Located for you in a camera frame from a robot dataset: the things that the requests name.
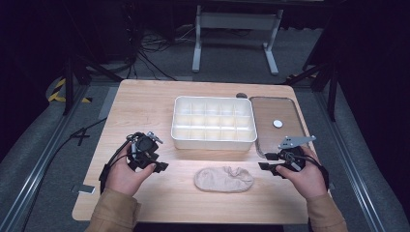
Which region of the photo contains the clear plastic box lid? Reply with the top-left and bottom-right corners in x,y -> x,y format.
249,96 -> 308,160

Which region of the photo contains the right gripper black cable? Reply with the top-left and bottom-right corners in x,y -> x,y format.
289,154 -> 331,191

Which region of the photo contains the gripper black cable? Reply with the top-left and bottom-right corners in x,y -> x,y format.
99,134 -> 136,195
289,154 -> 331,191

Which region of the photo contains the black tripod stand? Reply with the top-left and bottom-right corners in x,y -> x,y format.
283,47 -> 340,123
62,52 -> 124,116

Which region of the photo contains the white divided storage box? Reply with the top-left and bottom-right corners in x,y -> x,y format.
170,96 -> 258,152

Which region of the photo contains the aluminium floor rail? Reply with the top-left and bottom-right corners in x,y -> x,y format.
313,91 -> 387,232
0,84 -> 91,232

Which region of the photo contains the beige sock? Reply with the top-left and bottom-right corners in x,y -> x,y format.
193,165 -> 255,193

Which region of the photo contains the tangle of black floor cables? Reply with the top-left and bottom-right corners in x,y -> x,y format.
127,23 -> 198,81

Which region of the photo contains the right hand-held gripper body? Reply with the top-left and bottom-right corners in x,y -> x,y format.
277,134 -> 317,172

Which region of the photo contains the small white floor label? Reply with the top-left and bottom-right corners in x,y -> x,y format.
71,184 -> 97,195

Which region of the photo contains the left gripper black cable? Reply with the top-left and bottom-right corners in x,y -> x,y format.
99,134 -> 136,195

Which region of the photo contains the person's left hand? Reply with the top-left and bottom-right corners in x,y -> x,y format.
104,151 -> 158,197

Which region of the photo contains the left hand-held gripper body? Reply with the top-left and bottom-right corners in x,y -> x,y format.
127,130 -> 164,171

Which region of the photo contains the grey metal stand frame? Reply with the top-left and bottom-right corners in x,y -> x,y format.
191,4 -> 285,77

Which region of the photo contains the person's right hand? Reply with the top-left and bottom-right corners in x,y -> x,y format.
275,146 -> 329,200

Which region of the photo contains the long black floor cable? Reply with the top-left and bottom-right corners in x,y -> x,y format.
18,117 -> 107,232

